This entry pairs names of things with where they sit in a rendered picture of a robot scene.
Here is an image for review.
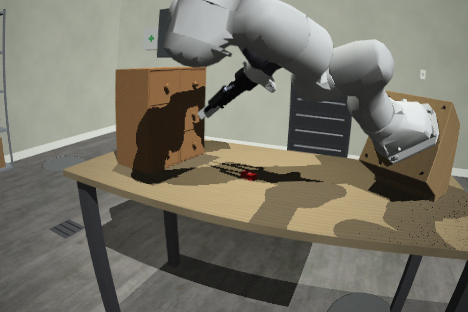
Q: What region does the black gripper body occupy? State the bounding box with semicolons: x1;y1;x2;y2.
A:
229;67;258;94

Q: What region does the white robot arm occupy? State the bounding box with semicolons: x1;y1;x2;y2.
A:
164;0;439;164

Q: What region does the small brown chest of drawers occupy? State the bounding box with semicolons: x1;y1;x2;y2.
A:
115;67;206;174

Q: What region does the red nine-volt battery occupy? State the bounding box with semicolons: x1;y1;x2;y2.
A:
240;170;257;181

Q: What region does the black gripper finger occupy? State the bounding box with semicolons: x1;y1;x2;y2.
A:
206;89;246;118
197;81;240;120

